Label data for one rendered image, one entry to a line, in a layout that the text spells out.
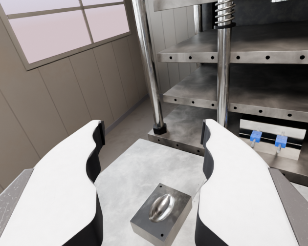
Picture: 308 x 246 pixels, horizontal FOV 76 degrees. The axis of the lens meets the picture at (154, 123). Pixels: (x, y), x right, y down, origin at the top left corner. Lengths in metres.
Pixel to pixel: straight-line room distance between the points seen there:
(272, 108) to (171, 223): 0.66
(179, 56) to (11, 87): 1.58
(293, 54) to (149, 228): 0.83
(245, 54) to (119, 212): 0.86
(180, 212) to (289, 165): 0.59
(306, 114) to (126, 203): 0.85
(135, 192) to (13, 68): 1.65
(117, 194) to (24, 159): 1.50
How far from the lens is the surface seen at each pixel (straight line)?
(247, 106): 1.06
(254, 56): 0.97
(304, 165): 1.16
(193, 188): 0.94
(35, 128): 2.33
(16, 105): 2.21
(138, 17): 1.10
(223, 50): 0.95
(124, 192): 0.98
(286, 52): 0.96
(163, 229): 0.76
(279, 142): 1.09
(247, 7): 1.77
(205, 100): 1.11
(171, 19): 3.37
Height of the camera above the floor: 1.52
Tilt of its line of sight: 30 degrees down
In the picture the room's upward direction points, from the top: 10 degrees counter-clockwise
